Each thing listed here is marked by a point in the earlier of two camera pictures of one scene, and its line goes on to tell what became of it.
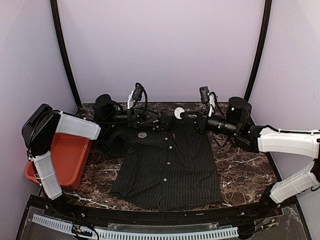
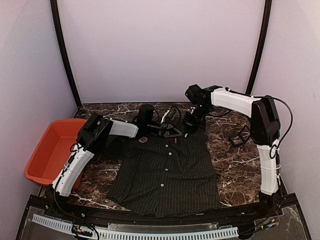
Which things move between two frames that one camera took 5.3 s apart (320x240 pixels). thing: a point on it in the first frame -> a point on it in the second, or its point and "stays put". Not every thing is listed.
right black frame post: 268,9 stays put
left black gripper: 134,115 -> 166,129
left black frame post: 58,33 stays put
